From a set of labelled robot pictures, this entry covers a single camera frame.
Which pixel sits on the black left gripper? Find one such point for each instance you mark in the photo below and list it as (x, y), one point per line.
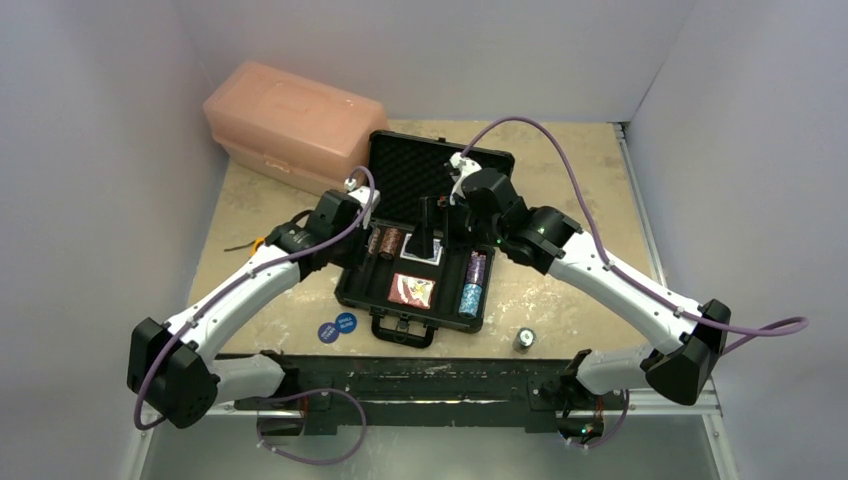
(355, 218)

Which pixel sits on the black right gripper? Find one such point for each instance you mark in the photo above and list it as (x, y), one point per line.
(444, 214)

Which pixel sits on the pink blue 10 chip stack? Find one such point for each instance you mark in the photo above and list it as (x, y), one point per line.
(390, 242)

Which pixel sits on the orange brown chip stack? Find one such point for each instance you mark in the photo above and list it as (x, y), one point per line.
(374, 241)

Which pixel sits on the black poker carrying case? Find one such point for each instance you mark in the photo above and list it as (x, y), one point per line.
(407, 168)

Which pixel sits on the blue small blind button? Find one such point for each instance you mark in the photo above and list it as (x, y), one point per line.
(346, 322)

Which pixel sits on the green dark chip stack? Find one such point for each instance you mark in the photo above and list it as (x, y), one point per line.
(524, 340)

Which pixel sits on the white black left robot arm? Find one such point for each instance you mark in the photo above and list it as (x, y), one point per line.
(173, 367)

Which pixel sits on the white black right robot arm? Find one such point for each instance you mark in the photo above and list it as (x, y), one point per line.
(684, 338)

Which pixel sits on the blue card deck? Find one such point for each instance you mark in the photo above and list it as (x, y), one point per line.
(434, 260)

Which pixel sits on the red card deck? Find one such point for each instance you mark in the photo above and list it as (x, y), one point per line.
(411, 291)

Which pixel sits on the purple chip stack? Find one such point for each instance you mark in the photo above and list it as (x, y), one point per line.
(476, 267)

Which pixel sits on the light blue chip stack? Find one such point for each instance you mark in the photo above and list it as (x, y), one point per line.
(470, 300)

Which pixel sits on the pink plastic storage box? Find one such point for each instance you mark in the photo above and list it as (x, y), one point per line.
(298, 131)

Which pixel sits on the yellow tape measure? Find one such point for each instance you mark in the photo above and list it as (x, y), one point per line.
(252, 245)

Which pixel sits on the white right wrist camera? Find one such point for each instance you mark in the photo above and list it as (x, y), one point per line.
(460, 168)

